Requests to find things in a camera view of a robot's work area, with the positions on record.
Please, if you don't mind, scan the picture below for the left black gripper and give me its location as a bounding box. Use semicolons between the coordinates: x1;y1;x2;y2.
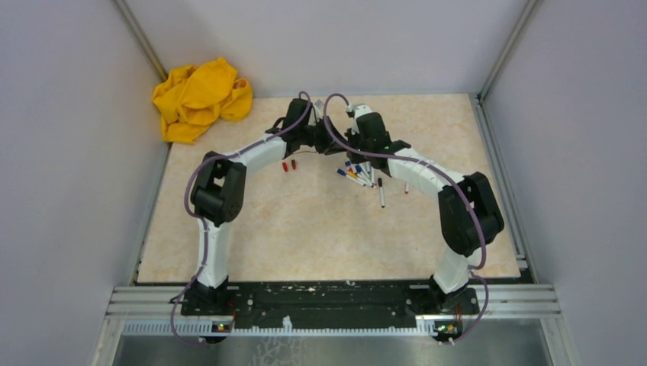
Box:
300;116;348;156

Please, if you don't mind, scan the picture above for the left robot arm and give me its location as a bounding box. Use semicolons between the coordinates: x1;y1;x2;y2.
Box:
185;98;341;316

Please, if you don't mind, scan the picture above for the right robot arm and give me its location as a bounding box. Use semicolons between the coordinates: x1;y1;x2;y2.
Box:
346;110;504;314

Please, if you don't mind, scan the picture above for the red cap marker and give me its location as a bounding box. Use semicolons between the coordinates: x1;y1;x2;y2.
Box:
348;169;363;179

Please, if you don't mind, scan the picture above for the yellow cap marker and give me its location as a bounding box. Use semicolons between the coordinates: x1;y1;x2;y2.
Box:
348;172;372;186

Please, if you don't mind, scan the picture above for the yellow crumpled cloth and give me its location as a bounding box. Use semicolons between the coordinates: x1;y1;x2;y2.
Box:
151;57;253;144

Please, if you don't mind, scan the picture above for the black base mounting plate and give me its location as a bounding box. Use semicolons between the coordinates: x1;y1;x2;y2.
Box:
176;279;480;329

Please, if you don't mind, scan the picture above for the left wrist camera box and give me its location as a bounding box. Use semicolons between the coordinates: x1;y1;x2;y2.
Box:
309;99;324;125

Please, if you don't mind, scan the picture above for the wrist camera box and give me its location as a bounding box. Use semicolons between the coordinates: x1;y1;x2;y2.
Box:
346;104;373;120
309;99;324;125

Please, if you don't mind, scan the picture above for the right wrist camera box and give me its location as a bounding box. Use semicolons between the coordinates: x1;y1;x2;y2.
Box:
346;104;373;120

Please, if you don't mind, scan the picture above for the aluminium front rail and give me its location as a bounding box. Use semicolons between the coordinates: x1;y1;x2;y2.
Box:
105;281;561;338

